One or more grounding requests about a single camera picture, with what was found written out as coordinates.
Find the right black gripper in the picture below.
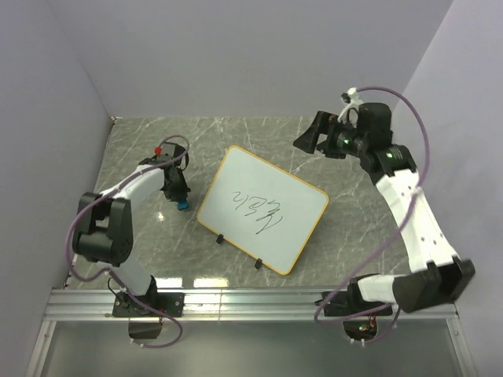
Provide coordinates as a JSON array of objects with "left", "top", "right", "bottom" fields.
[{"left": 292, "top": 111, "right": 368, "bottom": 159}]

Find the blue whiteboard eraser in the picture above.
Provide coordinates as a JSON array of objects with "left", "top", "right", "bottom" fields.
[{"left": 177, "top": 199, "right": 189, "bottom": 210}]

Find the white board with yellow frame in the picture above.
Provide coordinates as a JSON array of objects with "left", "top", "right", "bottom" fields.
[{"left": 197, "top": 145, "right": 329, "bottom": 276}]

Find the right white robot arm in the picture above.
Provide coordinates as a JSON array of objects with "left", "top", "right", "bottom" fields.
[{"left": 293, "top": 102, "right": 475, "bottom": 317}]

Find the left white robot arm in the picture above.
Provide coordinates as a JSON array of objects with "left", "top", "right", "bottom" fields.
[{"left": 66, "top": 140, "right": 190, "bottom": 316}]

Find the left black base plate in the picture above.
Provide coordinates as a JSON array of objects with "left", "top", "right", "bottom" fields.
[{"left": 112, "top": 292, "right": 185, "bottom": 318}]

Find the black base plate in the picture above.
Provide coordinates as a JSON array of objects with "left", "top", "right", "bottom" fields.
[
  {"left": 112, "top": 292, "right": 185, "bottom": 318},
  {"left": 323, "top": 291, "right": 393, "bottom": 317}
]

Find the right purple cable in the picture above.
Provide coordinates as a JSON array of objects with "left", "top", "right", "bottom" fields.
[{"left": 313, "top": 86, "right": 430, "bottom": 346}]

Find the purple cable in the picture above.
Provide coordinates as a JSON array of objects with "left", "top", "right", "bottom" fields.
[
  {"left": 64, "top": 135, "right": 192, "bottom": 350},
  {"left": 313, "top": 86, "right": 430, "bottom": 346}
]

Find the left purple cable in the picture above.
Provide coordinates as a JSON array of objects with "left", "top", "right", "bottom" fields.
[{"left": 64, "top": 135, "right": 192, "bottom": 350}]

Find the aluminium rail frame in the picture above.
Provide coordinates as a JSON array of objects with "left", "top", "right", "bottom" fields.
[{"left": 25, "top": 117, "right": 479, "bottom": 377}]

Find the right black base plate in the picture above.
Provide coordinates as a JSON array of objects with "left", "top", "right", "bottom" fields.
[{"left": 323, "top": 291, "right": 393, "bottom": 317}]

